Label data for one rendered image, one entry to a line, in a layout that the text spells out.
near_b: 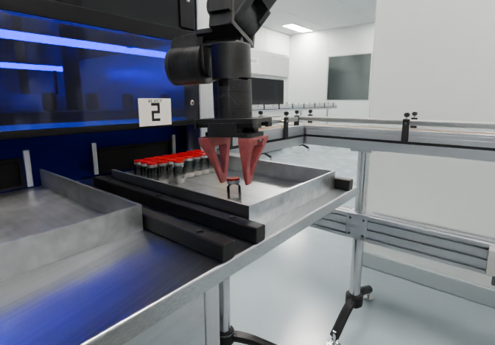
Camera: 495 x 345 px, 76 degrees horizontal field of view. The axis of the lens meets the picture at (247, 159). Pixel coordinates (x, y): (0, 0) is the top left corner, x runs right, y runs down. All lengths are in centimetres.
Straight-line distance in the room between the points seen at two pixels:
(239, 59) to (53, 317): 35
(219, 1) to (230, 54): 7
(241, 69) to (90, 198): 30
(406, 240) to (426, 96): 83
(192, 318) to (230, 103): 69
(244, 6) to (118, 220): 32
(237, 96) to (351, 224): 116
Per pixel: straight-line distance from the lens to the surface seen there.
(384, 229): 148
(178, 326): 97
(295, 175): 66
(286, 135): 135
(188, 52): 49
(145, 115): 73
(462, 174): 197
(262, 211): 43
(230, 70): 45
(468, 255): 146
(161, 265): 35
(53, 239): 39
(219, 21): 46
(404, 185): 203
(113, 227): 42
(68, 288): 35
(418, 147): 135
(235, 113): 45
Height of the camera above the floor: 105
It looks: 11 degrees down
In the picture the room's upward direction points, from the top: straight up
